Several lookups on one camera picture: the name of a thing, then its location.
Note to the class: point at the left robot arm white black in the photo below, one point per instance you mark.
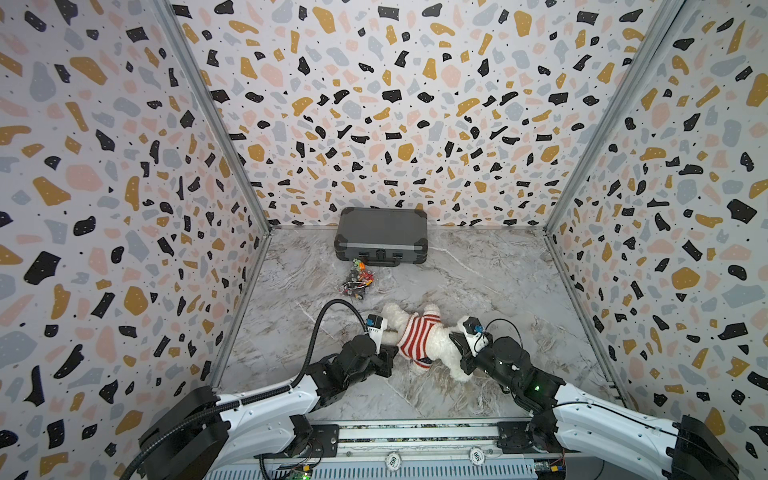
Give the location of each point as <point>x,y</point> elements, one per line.
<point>208,430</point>

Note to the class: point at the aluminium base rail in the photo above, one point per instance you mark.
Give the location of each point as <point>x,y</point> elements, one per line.
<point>420,449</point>

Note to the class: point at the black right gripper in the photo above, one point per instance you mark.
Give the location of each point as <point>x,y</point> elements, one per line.
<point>477,355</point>

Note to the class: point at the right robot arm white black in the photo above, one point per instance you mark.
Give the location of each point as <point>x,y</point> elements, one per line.
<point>566,418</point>

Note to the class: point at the bag of colourful small parts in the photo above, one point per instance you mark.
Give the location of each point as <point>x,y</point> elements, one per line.
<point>358,281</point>

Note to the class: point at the red white striped knitted sweater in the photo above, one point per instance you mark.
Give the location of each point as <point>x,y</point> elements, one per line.
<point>412,345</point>

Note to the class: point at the white teddy bear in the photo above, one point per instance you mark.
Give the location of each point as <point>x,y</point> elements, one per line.
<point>439,346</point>

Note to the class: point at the dark grey hard case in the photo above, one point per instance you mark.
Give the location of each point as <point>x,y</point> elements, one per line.
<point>382,237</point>

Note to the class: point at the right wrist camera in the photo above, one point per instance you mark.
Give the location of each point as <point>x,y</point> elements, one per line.
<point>470,337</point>

